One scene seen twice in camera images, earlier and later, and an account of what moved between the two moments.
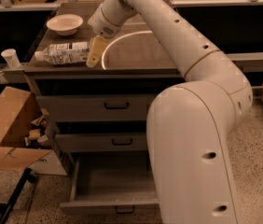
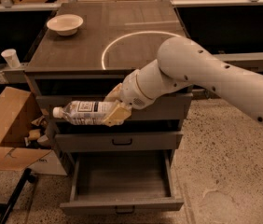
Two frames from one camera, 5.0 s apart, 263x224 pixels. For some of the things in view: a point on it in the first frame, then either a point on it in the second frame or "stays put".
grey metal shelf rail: [256, 62] stays put
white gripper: [102, 22] to [132, 91]
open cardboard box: [23, 134] stays put
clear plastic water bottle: [63, 53] to [83, 112]
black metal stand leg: [28, 175] stays put
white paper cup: [11, 58] stays put
